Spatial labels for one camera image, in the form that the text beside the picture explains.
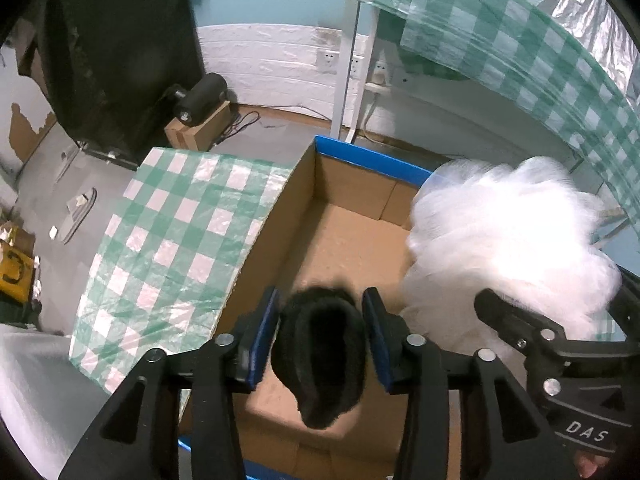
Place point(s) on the black cylinder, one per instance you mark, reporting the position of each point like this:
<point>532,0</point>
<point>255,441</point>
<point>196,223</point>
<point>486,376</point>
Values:
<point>200,97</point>

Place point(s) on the cardboard box with blue outside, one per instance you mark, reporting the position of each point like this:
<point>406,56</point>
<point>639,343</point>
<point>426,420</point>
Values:
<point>340,240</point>

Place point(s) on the grey slipper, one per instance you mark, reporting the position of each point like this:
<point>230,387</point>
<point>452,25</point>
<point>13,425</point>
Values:
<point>82,202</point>
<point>75,227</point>

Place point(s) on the yellow box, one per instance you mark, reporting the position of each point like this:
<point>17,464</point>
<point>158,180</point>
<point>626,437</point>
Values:
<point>15,265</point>

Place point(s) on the white wall socket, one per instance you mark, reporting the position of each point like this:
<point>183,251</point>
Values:
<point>326,61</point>
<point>357,66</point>
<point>381,72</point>

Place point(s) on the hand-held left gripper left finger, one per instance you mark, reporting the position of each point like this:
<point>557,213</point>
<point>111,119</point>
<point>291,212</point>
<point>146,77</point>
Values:
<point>265,345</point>

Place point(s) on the small cardboard box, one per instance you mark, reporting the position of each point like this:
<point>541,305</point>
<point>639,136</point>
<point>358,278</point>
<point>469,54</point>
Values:
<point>200,132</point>

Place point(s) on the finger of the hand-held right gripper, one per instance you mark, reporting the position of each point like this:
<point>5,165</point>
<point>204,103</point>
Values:
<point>505,312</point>

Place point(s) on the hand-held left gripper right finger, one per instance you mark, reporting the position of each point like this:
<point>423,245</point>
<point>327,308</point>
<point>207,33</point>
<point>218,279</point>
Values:
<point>376,345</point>

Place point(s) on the white mesh bath pouf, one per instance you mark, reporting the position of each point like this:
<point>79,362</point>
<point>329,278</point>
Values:
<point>500,240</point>

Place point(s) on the person's right hand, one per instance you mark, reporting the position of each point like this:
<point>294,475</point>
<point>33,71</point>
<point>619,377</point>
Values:
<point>592,465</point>

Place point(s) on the silver foil sheet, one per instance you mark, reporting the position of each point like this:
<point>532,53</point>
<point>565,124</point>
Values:
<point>585,10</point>

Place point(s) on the white table leg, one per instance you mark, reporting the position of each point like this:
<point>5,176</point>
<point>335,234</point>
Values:
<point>366,75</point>
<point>345,70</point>

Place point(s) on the white foam sheet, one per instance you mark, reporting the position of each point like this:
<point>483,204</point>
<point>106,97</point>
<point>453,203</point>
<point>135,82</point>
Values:
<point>45,400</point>

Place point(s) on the black fuzzy sock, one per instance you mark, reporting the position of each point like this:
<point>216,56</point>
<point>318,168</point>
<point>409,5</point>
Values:
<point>320,360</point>

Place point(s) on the large black panel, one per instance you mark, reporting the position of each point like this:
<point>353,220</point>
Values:
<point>120,50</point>

